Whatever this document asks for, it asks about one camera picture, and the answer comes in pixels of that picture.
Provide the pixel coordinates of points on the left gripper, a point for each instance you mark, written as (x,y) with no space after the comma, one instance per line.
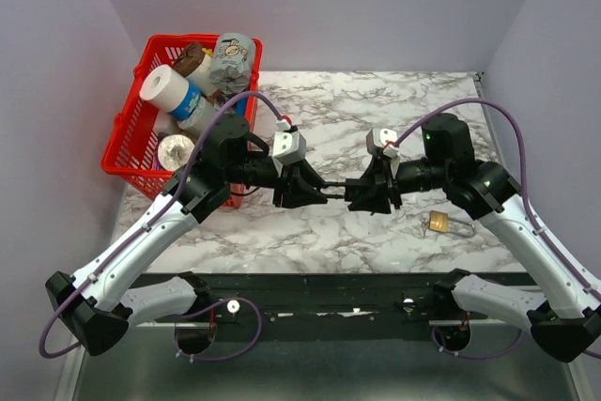
(299,193)

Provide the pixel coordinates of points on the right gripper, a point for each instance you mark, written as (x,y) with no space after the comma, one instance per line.
(376,199)

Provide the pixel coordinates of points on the black padlock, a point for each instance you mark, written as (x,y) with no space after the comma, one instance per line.
(346,190)

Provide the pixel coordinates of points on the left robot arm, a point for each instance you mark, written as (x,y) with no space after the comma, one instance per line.
(98,304)

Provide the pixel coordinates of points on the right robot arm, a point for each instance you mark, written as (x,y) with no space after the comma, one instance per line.
(563,317)

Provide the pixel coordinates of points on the brass padlock with keys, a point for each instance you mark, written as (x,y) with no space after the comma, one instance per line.
(443,223)

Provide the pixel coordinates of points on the white blue labelled bottle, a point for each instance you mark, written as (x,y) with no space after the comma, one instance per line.
(196,111)

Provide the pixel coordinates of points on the silver foil wrapped roll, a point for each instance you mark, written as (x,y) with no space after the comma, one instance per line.
(174,151)

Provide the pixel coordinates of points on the brown chocolate wrapped item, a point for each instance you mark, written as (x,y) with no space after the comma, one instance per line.
(190,59)

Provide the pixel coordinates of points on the white toilet paper roll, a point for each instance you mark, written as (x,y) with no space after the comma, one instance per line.
(164,88)

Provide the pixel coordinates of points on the red plastic basket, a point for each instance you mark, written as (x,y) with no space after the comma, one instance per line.
(131,151)

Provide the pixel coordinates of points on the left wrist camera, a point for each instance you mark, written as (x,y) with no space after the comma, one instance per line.
(288,147)

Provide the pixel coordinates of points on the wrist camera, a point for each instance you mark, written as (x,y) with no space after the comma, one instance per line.
(380,142)
(288,147)

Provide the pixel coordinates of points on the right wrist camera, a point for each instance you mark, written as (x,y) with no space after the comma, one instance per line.
(380,142)

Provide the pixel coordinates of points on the black mounting rail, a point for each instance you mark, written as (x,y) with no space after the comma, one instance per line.
(328,307)

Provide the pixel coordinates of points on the metal table frame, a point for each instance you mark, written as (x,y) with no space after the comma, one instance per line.
(183,359)

